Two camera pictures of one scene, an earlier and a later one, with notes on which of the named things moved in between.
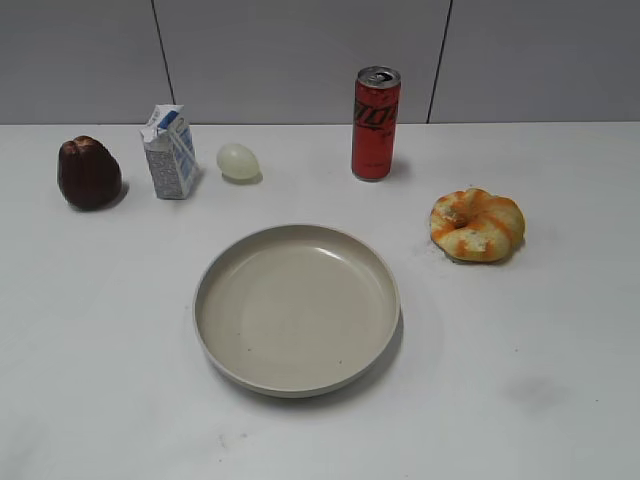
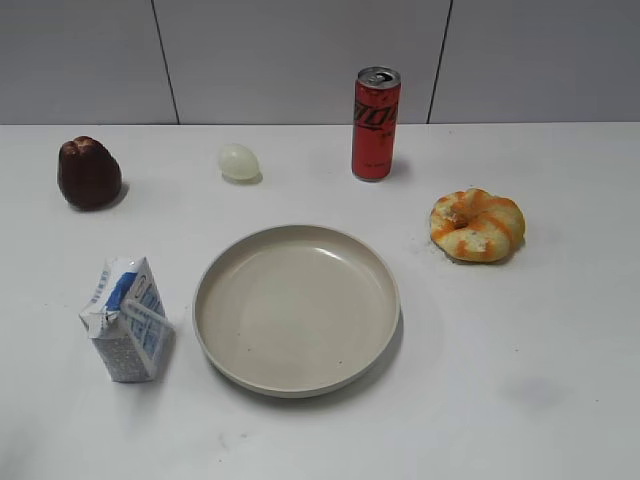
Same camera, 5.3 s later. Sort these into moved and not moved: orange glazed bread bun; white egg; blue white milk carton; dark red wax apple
Moved: blue white milk carton
Not moved: orange glazed bread bun; white egg; dark red wax apple
